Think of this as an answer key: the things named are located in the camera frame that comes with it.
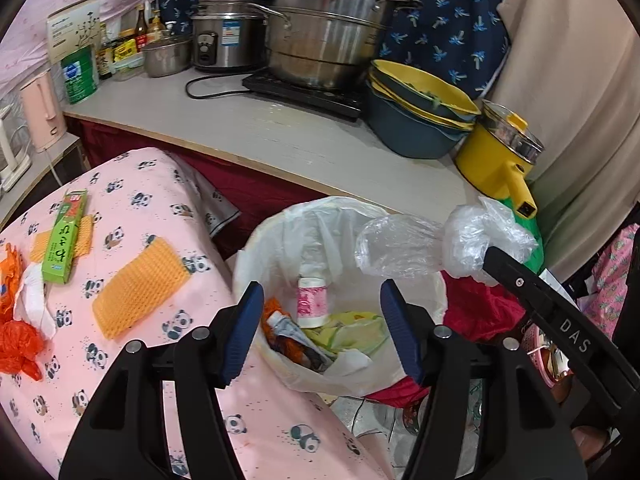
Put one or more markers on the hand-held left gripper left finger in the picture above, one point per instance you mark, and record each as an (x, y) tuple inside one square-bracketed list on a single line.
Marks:
[(240, 340)]

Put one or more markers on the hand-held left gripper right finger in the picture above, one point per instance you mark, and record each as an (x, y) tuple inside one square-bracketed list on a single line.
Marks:
[(400, 330)]

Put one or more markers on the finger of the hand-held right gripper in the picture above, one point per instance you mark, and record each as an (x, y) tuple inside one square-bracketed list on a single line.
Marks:
[(515, 280)]

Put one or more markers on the green yellow snack bag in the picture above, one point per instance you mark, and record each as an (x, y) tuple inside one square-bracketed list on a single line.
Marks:
[(360, 332)]

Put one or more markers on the white tissue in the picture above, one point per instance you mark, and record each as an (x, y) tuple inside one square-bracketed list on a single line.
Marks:
[(350, 360)]

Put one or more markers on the black foil packet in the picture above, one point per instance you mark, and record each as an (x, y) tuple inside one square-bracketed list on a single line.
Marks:
[(300, 347)]

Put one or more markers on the pink paper cup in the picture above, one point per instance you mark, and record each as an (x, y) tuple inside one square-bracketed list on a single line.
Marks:
[(311, 305)]

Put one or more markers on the clear plastic bag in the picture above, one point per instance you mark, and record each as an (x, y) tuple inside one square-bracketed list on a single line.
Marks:
[(400, 245)]

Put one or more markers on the white lined waste bin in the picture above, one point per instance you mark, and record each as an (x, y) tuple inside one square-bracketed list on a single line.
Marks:
[(280, 240)]

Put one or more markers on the orange foam fruit net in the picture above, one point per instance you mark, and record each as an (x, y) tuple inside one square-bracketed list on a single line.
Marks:
[(85, 240), (135, 290)]

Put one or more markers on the green carton box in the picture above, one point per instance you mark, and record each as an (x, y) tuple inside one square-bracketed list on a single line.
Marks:
[(62, 245)]

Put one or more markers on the white plastic bag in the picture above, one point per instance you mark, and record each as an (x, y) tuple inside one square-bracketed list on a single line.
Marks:
[(32, 300)]

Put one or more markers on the red orange plastic bag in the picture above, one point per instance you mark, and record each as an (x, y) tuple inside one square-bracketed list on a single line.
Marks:
[(20, 347)]

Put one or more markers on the orange plastic wrapper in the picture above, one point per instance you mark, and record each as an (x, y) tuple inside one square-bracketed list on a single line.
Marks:
[(7, 285)]

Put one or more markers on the pink mesh basket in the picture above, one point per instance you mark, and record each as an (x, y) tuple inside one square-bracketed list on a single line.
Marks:
[(545, 360)]

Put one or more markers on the dark red cloth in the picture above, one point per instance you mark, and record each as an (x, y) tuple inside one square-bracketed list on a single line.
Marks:
[(480, 310)]

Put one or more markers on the pink patterned cloth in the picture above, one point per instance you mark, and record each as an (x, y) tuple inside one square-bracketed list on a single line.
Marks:
[(615, 285)]

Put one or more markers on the yellow electric pot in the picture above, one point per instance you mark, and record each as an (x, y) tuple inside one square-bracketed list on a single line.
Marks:
[(490, 160)]

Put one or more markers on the stack of blue yellow bowls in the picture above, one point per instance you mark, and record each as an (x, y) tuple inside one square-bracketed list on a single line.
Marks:
[(415, 125)]

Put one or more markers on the black induction cooker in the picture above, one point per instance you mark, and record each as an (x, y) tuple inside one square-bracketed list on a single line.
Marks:
[(300, 95)]

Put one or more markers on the navy floral cloth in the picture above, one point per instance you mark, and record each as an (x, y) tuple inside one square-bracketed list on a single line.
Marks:
[(450, 20)]

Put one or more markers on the small steel pot with lid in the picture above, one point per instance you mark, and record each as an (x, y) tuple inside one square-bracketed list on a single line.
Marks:
[(167, 57)]

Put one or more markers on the white glass kettle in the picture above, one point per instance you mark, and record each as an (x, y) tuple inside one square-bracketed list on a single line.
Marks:
[(10, 160)]

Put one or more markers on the clear glass food container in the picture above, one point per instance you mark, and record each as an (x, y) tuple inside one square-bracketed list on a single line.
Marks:
[(127, 70)]

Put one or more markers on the pink electric kettle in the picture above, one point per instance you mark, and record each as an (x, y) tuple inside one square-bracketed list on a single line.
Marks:
[(42, 110)]

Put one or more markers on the large steel steamer pot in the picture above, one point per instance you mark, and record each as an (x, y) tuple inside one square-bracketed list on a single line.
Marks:
[(330, 35)]

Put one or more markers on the steel rice cooker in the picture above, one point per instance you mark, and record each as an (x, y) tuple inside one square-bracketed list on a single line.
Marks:
[(225, 35)]

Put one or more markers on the green tin can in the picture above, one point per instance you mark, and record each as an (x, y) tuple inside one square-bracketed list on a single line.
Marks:
[(80, 77)]

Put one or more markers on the dark sauce jar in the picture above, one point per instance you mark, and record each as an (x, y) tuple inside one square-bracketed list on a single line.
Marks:
[(105, 62)]

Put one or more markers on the small pump bottle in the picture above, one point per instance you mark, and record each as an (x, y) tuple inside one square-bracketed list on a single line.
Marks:
[(171, 32)]

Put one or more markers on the yellow oil bottle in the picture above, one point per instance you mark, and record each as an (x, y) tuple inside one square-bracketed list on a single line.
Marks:
[(156, 27)]

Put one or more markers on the tall brown sauce bottle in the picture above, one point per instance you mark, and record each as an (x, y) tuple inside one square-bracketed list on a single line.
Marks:
[(141, 27)]

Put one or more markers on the white carton with plant print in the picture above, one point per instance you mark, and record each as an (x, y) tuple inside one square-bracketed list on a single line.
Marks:
[(75, 30)]

